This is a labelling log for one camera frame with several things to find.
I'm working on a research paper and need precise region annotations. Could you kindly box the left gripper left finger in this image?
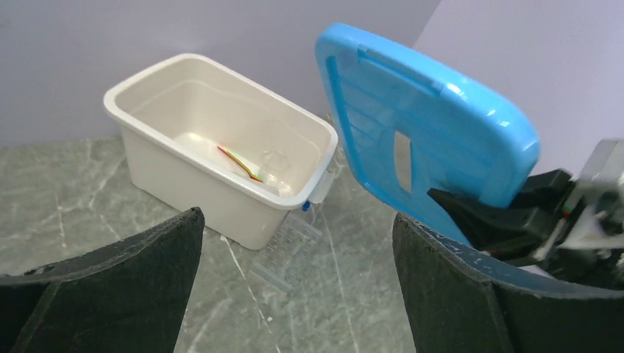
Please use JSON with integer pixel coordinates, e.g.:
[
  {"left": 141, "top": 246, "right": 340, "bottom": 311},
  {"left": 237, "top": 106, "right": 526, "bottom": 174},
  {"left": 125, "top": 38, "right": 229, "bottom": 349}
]
[{"left": 1, "top": 207, "right": 205, "bottom": 352}]

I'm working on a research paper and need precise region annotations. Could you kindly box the blue plastic tray lid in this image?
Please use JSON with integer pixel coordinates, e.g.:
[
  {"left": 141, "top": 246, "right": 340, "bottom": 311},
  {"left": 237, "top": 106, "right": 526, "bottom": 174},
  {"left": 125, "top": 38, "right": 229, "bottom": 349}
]
[{"left": 315, "top": 24, "right": 541, "bottom": 244}]

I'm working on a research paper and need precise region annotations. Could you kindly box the clear test tube rack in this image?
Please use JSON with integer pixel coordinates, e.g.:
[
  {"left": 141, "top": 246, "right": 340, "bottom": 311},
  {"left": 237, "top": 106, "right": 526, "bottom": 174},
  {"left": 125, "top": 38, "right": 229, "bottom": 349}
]
[{"left": 250, "top": 213, "right": 322, "bottom": 294}]

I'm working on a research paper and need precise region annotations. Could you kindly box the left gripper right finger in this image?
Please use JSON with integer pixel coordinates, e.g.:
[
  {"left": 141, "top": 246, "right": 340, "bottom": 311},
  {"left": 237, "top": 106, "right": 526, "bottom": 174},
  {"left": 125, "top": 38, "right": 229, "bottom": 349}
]
[{"left": 392, "top": 213, "right": 623, "bottom": 352}]

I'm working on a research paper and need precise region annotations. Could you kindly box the white plastic bin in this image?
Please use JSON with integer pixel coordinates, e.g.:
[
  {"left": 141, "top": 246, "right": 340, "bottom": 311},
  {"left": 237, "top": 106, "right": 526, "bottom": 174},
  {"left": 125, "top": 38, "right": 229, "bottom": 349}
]
[{"left": 103, "top": 53, "right": 338, "bottom": 250}]

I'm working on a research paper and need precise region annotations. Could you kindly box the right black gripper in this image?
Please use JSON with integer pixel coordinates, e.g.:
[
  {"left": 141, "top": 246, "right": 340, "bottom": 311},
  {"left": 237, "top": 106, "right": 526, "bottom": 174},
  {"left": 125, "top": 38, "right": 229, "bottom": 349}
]
[{"left": 428, "top": 138, "right": 623, "bottom": 288}]

